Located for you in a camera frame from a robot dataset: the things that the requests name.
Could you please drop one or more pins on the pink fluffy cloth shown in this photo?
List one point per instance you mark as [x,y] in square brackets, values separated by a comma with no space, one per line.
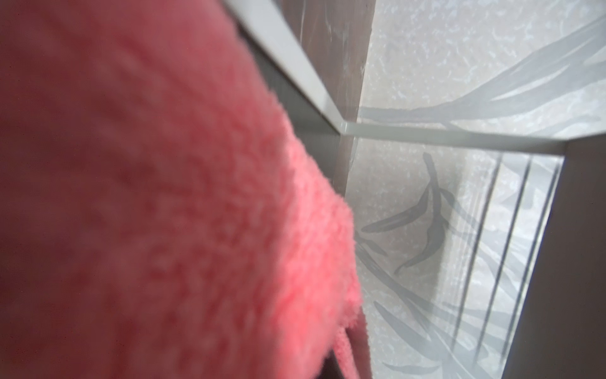
[159,217]

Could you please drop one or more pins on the white two-tier bookshelf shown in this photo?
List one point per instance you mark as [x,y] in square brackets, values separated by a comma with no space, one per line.
[468,138]

